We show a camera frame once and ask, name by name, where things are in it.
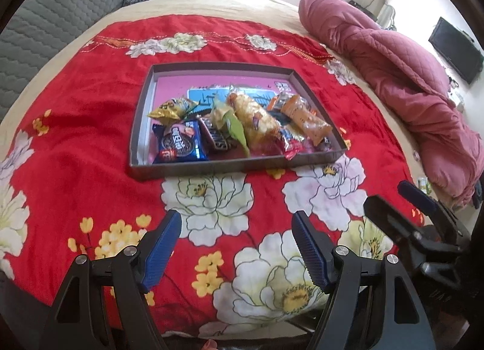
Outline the yellow rice cracker packet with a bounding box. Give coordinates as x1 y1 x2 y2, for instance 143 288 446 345
226 90 281 154

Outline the red floral blanket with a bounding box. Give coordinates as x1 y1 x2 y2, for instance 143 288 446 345
1 15 424 336

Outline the black television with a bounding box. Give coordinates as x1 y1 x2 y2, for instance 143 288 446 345
428 17 483 84

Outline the dark brown cake packet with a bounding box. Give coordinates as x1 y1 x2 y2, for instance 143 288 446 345
316 138 334 152

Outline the red cow candy packet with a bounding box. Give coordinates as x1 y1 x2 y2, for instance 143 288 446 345
277 125 308 160

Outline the grey quilted headboard cover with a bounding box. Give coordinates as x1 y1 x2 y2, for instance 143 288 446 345
1 0 123 117

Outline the white chair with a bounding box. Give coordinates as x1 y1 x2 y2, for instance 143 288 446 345
365 0 397 31

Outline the snickers bar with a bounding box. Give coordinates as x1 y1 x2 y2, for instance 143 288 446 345
198 116 231 152

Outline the green candy packet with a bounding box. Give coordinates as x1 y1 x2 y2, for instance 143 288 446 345
210 96 250 157

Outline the pink quilted duvet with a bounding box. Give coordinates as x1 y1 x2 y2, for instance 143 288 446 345
299 0 483 206

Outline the blue oreo cookie packet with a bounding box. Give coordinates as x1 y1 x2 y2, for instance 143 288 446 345
152 121 208 164

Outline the yellow blue egg snack packet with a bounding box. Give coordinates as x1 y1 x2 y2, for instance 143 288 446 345
147 97 198 126

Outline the shallow pink cardboard box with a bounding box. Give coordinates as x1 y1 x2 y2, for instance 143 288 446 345
129 62 347 180

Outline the orange clear pastry packet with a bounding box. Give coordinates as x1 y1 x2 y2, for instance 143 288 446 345
266 92 294 112

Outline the beige bread packet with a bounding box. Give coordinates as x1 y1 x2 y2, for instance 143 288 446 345
281 95 332 146

